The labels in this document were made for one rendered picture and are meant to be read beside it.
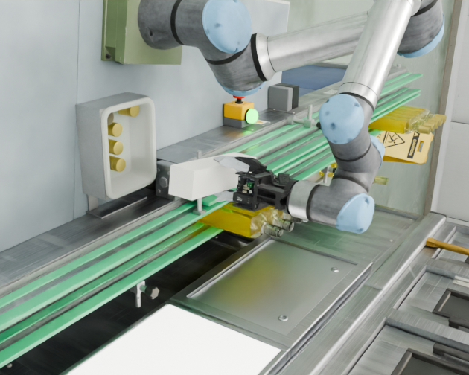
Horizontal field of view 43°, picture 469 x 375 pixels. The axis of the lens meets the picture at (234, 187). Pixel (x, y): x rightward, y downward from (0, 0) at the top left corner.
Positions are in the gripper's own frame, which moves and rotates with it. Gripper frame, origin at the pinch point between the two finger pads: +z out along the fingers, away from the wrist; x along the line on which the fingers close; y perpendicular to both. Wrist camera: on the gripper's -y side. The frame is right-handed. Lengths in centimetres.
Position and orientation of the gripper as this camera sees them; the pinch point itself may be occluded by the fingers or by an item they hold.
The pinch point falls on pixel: (218, 175)
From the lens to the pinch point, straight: 130.6
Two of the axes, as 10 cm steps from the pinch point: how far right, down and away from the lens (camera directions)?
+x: -1.0, 9.6, 2.5
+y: -5.5, 1.6, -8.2
